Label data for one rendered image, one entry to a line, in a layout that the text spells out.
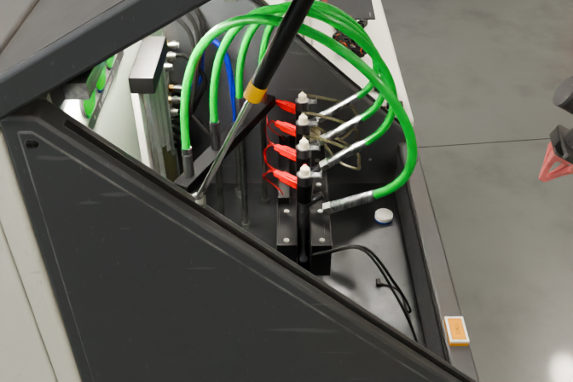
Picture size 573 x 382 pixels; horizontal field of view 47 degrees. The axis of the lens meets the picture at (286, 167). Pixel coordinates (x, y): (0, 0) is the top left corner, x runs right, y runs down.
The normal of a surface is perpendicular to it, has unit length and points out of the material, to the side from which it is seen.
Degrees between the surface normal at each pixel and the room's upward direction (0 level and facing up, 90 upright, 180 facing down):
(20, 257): 90
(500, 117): 0
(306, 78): 90
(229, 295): 90
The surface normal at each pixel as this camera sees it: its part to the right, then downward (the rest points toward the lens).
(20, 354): 0.00, 0.62
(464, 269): 0.00, -0.79
